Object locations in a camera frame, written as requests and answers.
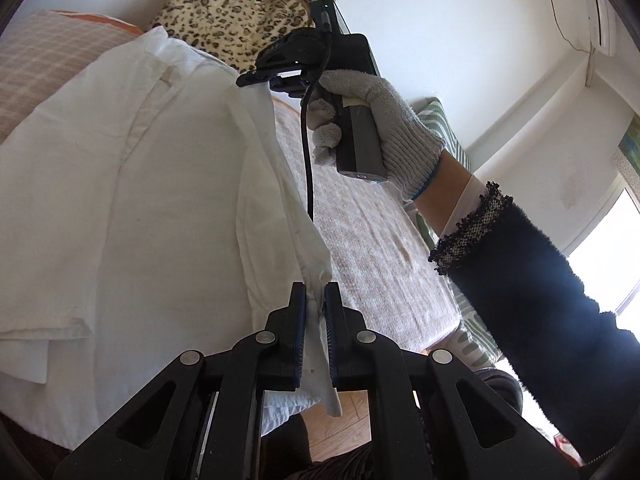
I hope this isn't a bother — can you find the white air conditioner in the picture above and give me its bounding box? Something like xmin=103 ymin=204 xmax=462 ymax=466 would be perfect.
xmin=581 ymin=0 xmax=627 ymax=57

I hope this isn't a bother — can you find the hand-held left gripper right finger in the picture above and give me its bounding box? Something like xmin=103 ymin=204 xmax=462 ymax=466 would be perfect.
xmin=322 ymin=282 xmax=581 ymax=480

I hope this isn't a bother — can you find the thin wall cable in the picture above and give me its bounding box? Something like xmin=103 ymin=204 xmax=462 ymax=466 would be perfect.
xmin=546 ymin=0 xmax=592 ymax=54

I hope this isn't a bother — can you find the beige plaid blanket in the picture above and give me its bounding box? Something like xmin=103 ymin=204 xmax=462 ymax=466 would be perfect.
xmin=0 ymin=9 xmax=462 ymax=356

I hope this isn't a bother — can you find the person's right hand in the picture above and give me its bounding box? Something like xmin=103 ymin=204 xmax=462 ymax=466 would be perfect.
xmin=306 ymin=69 xmax=446 ymax=202

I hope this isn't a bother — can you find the person's right forearm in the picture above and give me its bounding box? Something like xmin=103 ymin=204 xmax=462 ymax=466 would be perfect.
xmin=412 ymin=150 xmax=640 ymax=467

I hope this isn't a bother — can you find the black cable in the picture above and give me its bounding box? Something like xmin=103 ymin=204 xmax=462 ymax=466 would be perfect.
xmin=299 ymin=7 xmax=335 ymax=223

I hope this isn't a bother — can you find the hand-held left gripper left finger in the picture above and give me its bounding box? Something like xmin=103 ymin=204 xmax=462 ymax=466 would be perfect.
xmin=52 ymin=282 xmax=307 ymax=480

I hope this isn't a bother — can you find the green striped pillow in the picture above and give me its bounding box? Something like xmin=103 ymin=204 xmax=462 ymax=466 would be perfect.
xmin=411 ymin=97 xmax=503 ymax=367

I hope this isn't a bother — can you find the window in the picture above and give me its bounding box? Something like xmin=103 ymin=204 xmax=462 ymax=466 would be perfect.
xmin=562 ymin=112 xmax=640 ymax=318

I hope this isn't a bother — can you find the leopard print cushion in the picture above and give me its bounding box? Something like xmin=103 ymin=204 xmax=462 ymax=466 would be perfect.
xmin=147 ymin=0 xmax=335 ymax=78

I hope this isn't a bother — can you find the orange floral bed sheet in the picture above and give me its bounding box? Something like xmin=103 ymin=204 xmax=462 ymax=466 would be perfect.
xmin=47 ymin=9 xmax=146 ymax=37

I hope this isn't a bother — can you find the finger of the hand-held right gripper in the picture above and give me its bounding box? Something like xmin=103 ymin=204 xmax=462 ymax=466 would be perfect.
xmin=236 ymin=70 xmax=288 ymax=92

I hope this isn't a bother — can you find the white shirt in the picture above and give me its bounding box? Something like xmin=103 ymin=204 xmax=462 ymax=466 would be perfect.
xmin=0 ymin=26 xmax=343 ymax=451

